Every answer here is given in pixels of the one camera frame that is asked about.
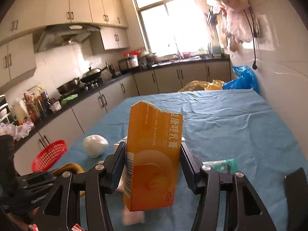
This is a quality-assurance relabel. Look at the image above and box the range hood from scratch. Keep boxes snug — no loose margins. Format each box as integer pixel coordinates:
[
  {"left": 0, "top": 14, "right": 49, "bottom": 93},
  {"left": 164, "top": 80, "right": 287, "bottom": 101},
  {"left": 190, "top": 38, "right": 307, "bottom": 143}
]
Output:
[{"left": 33, "top": 23, "right": 100, "bottom": 53}]

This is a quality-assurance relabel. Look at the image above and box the green cloth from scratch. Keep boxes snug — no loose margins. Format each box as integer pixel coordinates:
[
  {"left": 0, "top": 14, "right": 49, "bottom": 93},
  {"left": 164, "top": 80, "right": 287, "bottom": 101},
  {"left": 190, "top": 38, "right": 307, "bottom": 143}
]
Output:
[{"left": 61, "top": 93, "right": 78, "bottom": 105}]

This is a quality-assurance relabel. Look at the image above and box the blue table cloth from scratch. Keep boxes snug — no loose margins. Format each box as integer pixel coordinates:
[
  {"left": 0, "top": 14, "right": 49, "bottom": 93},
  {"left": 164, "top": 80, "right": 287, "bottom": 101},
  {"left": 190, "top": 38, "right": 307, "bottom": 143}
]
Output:
[{"left": 52, "top": 90, "right": 307, "bottom": 230}]

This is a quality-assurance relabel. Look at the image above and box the steel rice cooker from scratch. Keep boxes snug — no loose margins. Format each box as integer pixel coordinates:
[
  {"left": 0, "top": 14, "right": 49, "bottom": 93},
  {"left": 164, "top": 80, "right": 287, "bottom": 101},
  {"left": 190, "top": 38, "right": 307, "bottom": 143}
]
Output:
[{"left": 118, "top": 55, "right": 139, "bottom": 71}]

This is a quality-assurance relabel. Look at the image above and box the green white packet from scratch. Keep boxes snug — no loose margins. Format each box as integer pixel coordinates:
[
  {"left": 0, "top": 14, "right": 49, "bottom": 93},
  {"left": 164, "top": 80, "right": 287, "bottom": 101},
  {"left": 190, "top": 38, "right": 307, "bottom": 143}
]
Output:
[{"left": 203, "top": 159, "right": 238, "bottom": 174}]

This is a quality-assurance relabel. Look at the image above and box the wok with lid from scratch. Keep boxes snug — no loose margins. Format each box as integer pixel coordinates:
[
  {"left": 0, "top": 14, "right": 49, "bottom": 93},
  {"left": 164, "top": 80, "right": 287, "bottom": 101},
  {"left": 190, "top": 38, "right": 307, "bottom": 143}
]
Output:
[{"left": 80, "top": 63, "right": 107, "bottom": 84}]

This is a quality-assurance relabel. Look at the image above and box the red plastic basket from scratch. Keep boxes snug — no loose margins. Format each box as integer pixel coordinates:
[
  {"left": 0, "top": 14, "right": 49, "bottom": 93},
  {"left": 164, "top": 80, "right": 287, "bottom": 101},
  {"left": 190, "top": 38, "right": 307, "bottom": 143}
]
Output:
[{"left": 31, "top": 140, "right": 67, "bottom": 172}]

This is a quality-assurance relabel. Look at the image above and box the yellow plastic bag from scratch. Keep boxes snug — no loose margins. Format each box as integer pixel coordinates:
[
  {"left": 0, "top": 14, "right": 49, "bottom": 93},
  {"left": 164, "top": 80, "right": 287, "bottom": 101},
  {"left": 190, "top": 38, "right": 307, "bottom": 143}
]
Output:
[{"left": 179, "top": 80, "right": 224, "bottom": 92}]

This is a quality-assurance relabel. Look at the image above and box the black hanging cable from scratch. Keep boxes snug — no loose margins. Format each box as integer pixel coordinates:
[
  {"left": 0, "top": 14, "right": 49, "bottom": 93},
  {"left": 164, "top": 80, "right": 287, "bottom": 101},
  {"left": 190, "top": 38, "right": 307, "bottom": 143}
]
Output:
[{"left": 243, "top": 8, "right": 258, "bottom": 70}]

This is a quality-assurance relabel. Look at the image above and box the blue plastic bag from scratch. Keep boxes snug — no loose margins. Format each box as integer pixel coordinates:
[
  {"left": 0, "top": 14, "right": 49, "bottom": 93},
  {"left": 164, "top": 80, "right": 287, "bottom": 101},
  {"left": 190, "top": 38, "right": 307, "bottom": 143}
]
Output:
[{"left": 222, "top": 66, "right": 260, "bottom": 94}]

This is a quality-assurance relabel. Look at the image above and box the orange medicine box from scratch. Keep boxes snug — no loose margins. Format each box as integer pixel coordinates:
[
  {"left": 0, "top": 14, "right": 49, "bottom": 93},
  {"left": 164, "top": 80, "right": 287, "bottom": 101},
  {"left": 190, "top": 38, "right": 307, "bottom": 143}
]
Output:
[{"left": 123, "top": 101, "right": 183, "bottom": 212}]

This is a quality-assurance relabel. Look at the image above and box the clear plastic bag on counter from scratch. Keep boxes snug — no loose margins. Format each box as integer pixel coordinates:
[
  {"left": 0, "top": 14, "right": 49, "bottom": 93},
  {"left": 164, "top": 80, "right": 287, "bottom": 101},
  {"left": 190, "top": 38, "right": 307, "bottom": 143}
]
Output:
[{"left": 0, "top": 121, "right": 34, "bottom": 141}]

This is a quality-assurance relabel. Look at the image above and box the white electric kettle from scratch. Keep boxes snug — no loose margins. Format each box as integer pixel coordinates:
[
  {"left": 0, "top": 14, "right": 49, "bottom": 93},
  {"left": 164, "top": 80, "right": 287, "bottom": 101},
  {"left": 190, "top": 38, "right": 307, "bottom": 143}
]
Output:
[{"left": 12, "top": 99, "right": 29, "bottom": 123}]

